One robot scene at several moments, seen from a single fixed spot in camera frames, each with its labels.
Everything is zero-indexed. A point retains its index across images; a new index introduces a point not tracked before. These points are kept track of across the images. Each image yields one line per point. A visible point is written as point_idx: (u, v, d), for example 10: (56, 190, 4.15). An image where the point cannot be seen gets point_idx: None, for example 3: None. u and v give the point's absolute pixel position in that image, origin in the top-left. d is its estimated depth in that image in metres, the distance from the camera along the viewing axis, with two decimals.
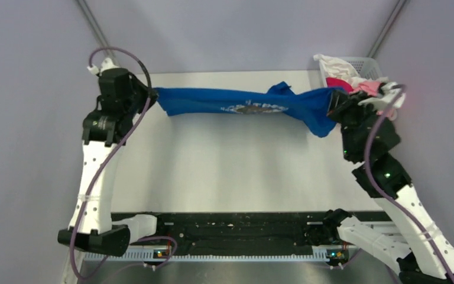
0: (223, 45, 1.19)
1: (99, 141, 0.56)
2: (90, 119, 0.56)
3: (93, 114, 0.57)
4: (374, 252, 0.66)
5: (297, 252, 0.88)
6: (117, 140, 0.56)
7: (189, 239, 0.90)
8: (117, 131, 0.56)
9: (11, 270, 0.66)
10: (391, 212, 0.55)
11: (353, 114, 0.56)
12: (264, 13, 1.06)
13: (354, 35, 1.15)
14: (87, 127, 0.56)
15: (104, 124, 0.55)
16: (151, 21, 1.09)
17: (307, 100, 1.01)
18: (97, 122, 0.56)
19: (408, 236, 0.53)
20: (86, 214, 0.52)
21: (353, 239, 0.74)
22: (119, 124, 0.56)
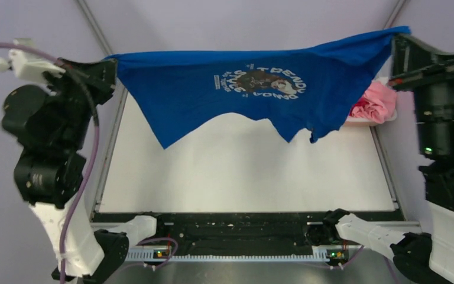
0: (223, 45, 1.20)
1: (47, 203, 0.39)
2: (19, 175, 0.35)
3: (23, 160, 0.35)
4: (371, 244, 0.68)
5: (297, 252, 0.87)
6: (73, 194, 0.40)
7: (190, 239, 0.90)
8: (64, 189, 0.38)
9: (10, 268, 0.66)
10: (440, 212, 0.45)
11: (444, 94, 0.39)
12: (263, 12, 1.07)
13: (353, 36, 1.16)
14: (23, 193, 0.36)
15: (40, 183, 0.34)
16: (152, 21, 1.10)
17: (344, 50, 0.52)
18: (30, 181, 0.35)
19: (442, 244, 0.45)
20: (69, 262, 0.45)
21: (350, 234, 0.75)
22: (62, 178, 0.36)
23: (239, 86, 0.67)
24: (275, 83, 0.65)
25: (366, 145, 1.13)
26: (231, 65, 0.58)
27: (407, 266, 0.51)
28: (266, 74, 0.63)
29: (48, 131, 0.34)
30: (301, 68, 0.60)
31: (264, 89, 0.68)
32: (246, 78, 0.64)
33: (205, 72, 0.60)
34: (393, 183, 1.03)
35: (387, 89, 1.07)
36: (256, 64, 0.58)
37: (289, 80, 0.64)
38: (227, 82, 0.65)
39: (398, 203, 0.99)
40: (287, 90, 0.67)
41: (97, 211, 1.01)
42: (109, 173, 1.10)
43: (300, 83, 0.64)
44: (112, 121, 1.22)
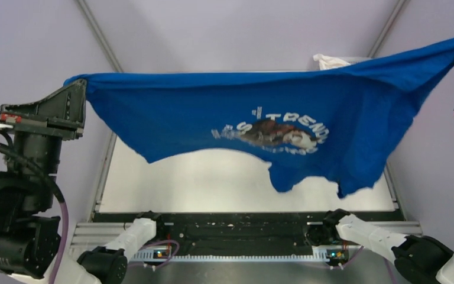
0: (224, 45, 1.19)
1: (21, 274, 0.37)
2: None
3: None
4: (372, 245, 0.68)
5: (297, 253, 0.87)
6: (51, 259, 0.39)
7: (190, 239, 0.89)
8: (36, 262, 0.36)
9: None
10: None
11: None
12: (265, 13, 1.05)
13: (354, 36, 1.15)
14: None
15: (7, 261, 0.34)
16: (151, 22, 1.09)
17: (391, 69, 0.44)
18: None
19: None
20: None
21: (352, 236, 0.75)
22: (32, 252, 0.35)
23: (245, 141, 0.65)
24: (288, 137, 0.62)
25: None
26: (246, 103, 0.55)
27: (412, 272, 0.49)
28: (278, 128, 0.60)
29: (4, 212, 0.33)
30: (323, 109, 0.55)
31: (277, 149, 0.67)
32: (252, 134, 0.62)
33: (212, 96, 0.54)
34: (393, 183, 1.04)
35: None
36: (265, 109, 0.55)
37: (305, 131, 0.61)
38: (233, 135, 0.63)
39: (398, 203, 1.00)
40: (304, 145, 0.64)
41: (97, 211, 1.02)
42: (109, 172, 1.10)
43: (321, 132, 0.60)
44: None
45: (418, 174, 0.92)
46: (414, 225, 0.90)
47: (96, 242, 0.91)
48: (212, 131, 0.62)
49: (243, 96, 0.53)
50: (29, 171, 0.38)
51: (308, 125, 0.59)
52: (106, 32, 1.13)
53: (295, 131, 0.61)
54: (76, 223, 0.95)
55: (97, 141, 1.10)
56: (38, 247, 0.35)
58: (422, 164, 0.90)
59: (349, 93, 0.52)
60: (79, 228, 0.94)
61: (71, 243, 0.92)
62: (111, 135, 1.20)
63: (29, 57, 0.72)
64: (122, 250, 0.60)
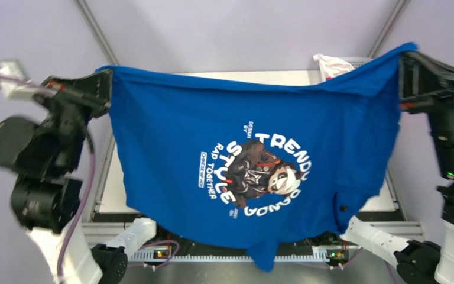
0: (223, 45, 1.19)
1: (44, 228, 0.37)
2: (16, 205, 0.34)
3: (20, 187, 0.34)
4: (374, 247, 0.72)
5: (297, 252, 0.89)
6: (70, 219, 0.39)
7: (191, 240, 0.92)
8: (62, 215, 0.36)
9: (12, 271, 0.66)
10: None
11: None
12: (264, 12, 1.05)
13: (354, 35, 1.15)
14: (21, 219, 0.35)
15: (36, 211, 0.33)
16: (151, 21, 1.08)
17: (357, 80, 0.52)
18: (26, 209, 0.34)
19: (453, 262, 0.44)
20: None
21: (353, 238, 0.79)
22: (58, 205, 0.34)
23: (227, 189, 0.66)
24: (272, 177, 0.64)
25: None
26: (237, 115, 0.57)
27: (412, 275, 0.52)
28: (264, 160, 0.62)
29: (40, 159, 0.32)
30: (310, 131, 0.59)
31: (260, 198, 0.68)
32: (236, 168, 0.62)
33: (205, 109, 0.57)
34: (393, 183, 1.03)
35: None
36: (256, 126, 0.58)
37: (291, 164, 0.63)
38: (216, 174, 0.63)
39: (398, 203, 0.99)
40: (287, 188, 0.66)
41: (97, 211, 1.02)
42: (109, 172, 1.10)
43: (305, 165, 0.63)
44: None
45: (418, 174, 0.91)
46: (415, 225, 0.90)
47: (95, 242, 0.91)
48: (198, 164, 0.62)
49: (238, 109, 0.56)
50: (64, 131, 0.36)
51: (293, 154, 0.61)
52: (105, 31, 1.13)
53: (280, 165, 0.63)
54: None
55: (96, 141, 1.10)
56: (65, 199, 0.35)
58: (422, 163, 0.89)
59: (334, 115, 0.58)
60: None
61: None
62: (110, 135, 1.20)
63: (28, 56, 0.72)
64: (123, 248, 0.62)
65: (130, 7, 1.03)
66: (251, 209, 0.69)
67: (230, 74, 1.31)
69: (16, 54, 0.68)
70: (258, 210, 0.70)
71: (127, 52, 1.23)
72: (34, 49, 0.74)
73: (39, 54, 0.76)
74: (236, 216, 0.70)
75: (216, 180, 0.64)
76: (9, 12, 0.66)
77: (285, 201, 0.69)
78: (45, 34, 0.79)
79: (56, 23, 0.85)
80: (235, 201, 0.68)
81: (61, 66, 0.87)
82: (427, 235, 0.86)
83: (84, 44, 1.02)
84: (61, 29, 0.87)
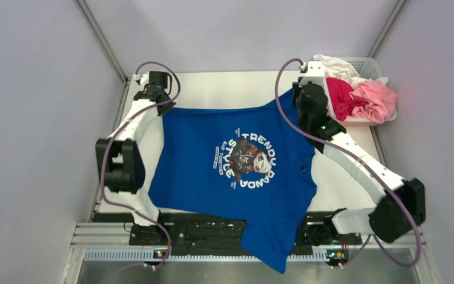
0: (224, 45, 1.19)
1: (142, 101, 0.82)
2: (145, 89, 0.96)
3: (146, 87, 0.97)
4: (360, 223, 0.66)
5: (297, 252, 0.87)
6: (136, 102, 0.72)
7: (190, 239, 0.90)
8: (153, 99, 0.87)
9: (11, 271, 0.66)
10: (340, 160, 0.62)
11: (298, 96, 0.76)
12: (265, 12, 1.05)
13: (354, 35, 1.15)
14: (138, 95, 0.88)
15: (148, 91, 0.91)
16: (151, 21, 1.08)
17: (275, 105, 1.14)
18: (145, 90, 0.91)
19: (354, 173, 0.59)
20: (125, 131, 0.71)
21: (344, 220, 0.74)
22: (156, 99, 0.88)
23: (229, 168, 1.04)
24: (255, 160, 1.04)
25: (366, 144, 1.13)
26: (229, 124, 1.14)
27: (374, 223, 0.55)
28: (249, 148, 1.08)
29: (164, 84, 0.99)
30: (269, 132, 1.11)
31: (249, 173, 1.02)
32: (235, 153, 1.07)
33: (218, 124, 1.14)
34: None
35: (386, 89, 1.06)
36: (242, 130, 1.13)
37: (263, 151, 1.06)
38: (223, 159, 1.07)
39: None
40: (265, 168, 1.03)
41: (97, 211, 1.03)
42: None
43: (271, 151, 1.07)
44: (112, 120, 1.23)
45: (417, 174, 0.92)
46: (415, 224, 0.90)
47: (95, 242, 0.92)
48: (214, 155, 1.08)
49: (231, 121, 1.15)
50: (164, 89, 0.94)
51: (263, 144, 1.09)
52: (105, 31, 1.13)
53: (258, 152, 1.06)
54: (76, 223, 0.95)
55: (97, 141, 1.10)
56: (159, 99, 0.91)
58: (422, 164, 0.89)
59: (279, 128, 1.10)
60: (79, 228, 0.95)
61: (71, 243, 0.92)
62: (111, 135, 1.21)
63: (29, 56, 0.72)
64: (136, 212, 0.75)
65: (130, 7, 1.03)
66: (244, 181, 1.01)
67: (230, 74, 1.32)
69: (17, 54, 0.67)
70: (249, 183, 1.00)
71: (127, 52, 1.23)
72: (35, 49, 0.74)
73: (40, 54, 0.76)
74: (235, 187, 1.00)
75: (224, 162, 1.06)
76: (9, 12, 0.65)
77: (266, 178, 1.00)
78: (46, 35, 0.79)
79: (57, 23, 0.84)
80: (234, 175, 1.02)
81: (62, 66, 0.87)
82: (427, 236, 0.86)
83: (86, 44, 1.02)
84: (62, 29, 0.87)
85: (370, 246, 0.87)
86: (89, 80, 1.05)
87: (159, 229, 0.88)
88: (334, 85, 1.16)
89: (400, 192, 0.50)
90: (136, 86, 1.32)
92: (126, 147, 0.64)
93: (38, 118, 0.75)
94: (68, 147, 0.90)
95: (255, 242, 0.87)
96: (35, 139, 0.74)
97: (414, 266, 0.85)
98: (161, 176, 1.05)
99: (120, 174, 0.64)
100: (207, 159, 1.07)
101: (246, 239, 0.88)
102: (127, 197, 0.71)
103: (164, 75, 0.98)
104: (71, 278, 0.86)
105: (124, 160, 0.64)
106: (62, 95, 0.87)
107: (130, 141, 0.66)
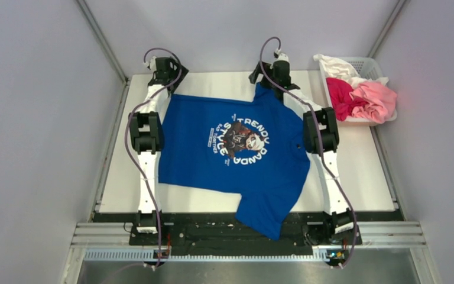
0: (224, 45, 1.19)
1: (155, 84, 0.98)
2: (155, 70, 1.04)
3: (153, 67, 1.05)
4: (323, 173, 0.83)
5: (297, 253, 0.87)
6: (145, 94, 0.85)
7: (190, 239, 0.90)
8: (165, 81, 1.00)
9: (10, 271, 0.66)
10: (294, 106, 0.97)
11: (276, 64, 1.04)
12: (265, 12, 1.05)
13: (354, 35, 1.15)
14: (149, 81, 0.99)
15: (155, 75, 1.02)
16: (150, 21, 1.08)
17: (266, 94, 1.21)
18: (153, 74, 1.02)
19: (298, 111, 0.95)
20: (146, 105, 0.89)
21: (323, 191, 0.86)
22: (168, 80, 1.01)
23: (223, 147, 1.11)
24: (247, 139, 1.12)
25: (366, 144, 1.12)
26: (226, 110, 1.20)
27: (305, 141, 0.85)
28: (242, 130, 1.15)
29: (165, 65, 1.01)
30: (262, 118, 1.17)
31: (242, 151, 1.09)
32: (230, 134, 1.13)
33: (213, 110, 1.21)
34: (393, 183, 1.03)
35: (386, 89, 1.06)
36: (238, 115, 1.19)
37: (256, 133, 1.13)
38: (217, 139, 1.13)
39: (398, 203, 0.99)
40: (258, 147, 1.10)
41: (97, 211, 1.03)
42: (108, 173, 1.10)
43: (263, 131, 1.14)
44: (112, 121, 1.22)
45: (417, 174, 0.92)
46: (415, 225, 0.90)
47: (95, 242, 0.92)
48: (210, 135, 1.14)
49: (227, 108, 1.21)
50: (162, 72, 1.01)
51: (256, 127, 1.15)
52: (105, 31, 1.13)
53: (251, 134, 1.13)
54: (76, 223, 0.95)
55: (97, 141, 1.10)
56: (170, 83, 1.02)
58: (422, 164, 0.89)
59: (272, 114, 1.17)
60: (79, 228, 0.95)
61: (71, 243, 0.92)
62: (111, 135, 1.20)
63: (28, 57, 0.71)
64: (146, 179, 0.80)
65: (130, 7, 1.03)
66: (237, 158, 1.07)
67: (230, 74, 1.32)
69: (16, 54, 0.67)
70: (242, 159, 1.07)
71: (127, 52, 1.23)
72: (33, 49, 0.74)
73: (38, 54, 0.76)
74: (229, 164, 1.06)
75: (218, 141, 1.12)
76: (7, 13, 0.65)
77: (259, 155, 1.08)
78: (46, 35, 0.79)
79: (57, 23, 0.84)
80: (228, 152, 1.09)
81: (61, 67, 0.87)
82: (426, 236, 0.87)
83: (86, 44, 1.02)
84: (62, 29, 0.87)
85: (369, 246, 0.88)
86: (89, 80, 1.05)
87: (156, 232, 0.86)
88: (334, 85, 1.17)
89: (321, 117, 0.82)
90: (136, 86, 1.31)
92: (152, 118, 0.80)
93: (37, 120, 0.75)
94: (68, 147, 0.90)
95: (248, 214, 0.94)
96: (33, 141, 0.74)
97: (413, 265, 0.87)
98: (160, 160, 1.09)
99: (148, 139, 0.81)
100: (203, 139, 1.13)
101: (241, 212, 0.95)
102: (145, 160, 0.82)
103: (168, 61, 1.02)
104: (71, 278, 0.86)
105: (151, 129, 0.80)
106: (61, 96, 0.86)
107: (153, 113, 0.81)
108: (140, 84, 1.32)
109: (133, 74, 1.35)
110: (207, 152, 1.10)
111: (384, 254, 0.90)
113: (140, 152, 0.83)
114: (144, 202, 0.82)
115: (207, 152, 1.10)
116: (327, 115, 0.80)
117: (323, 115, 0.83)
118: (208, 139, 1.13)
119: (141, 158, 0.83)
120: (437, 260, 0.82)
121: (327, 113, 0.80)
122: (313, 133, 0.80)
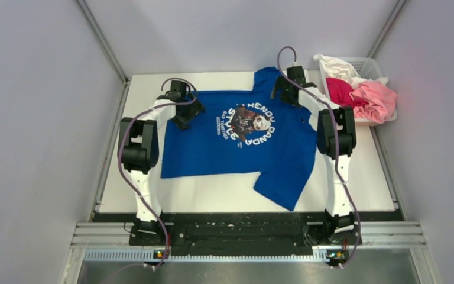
0: (224, 45, 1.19)
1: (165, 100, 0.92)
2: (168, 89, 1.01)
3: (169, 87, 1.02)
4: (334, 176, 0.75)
5: (297, 253, 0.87)
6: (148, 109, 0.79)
7: (189, 240, 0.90)
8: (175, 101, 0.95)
9: (10, 271, 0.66)
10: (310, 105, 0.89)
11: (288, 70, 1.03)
12: (265, 12, 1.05)
13: (354, 35, 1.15)
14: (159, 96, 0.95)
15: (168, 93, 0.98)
16: (150, 22, 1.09)
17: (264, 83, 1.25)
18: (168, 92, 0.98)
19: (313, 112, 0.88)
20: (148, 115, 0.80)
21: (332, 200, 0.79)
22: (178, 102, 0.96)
23: (233, 132, 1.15)
24: (254, 121, 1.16)
25: (366, 145, 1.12)
26: (227, 99, 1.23)
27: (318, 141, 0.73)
28: (247, 114, 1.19)
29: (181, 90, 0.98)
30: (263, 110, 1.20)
31: (252, 133, 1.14)
32: (236, 119, 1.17)
33: (214, 103, 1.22)
34: (393, 183, 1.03)
35: (386, 89, 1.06)
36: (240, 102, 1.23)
37: (261, 114, 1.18)
38: (226, 126, 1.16)
39: (398, 203, 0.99)
40: (266, 126, 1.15)
41: (97, 211, 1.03)
42: (109, 172, 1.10)
43: (268, 112, 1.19)
44: (112, 121, 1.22)
45: (417, 174, 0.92)
46: (415, 225, 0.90)
47: (95, 242, 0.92)
48: (216, 124, 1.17)
49: (227, 97, 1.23)
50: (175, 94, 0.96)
51: (260, 109, 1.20)
52: (105, 32, 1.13)
53: (255, 116, 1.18)
54: (76, 223, 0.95)
55: (97, 141, 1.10)
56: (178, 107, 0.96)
58: (422, 164, 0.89)
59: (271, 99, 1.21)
60: (79, 228, 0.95)
61: (71, 243, 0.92)
62: (111, 135, 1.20)
63: (28, 57, 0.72)
64: (141, 196, 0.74)
65: (130, 8, 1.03)
66: (249, 139, 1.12)
67: (230, 74, 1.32)
69: (16, 55, 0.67)
70: (253, 140, 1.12)
71: (127, 52, 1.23)
72: (33, 50, 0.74)
73: (39, 55, 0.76)
74: (242, 146, 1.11)
75: (226, 129, 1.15)
76: (8, 13, 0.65)
77: (268, 134, 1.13)
78: (46, 36, 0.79)
79: (57, 24, 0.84)
80: (239, 136, 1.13)
81: (62, 67, 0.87)
82: (427, 236, 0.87)
83: (86, 45, 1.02)
84: (62, 30, 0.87)
85: (369, 247, 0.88)
86: (90, 80, 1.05)
87: (159, 232, 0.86)
88: (334, 85, 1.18)
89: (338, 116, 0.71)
90: (135, 86, 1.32)
92: (148, 125, 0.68)
93: (37, 120, 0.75)
94: (68, 147, 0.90)
95: (265, 188, 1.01)
96: (33, 142, 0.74)
97: (414, 265, 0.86)
98: (165, 153, 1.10)
99: (138, 152, 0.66)
100: (210, 130, 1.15)
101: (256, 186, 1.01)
102: (138, 178, 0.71)
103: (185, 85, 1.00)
104: (71, 278, 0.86)
105: (143, 138, 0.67)
106: (61, 96, 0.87)
107: (150, 121, 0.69)
108: (140, 84, 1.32)
109: (133, 74, 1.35)
110: (215, 139, 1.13)
111: (384, 254, 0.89)
113: (130, 169, 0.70)
114: (142, 213, 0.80)
115: (215, 139, 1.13)
116: (345, 113, 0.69)
117: (340, 115, 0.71)
118: (216, 128, 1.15)
119: (132, 176, 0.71)
120: (437, 261, 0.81)
121: (345, 112, 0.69)
122: (328, 133, 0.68)
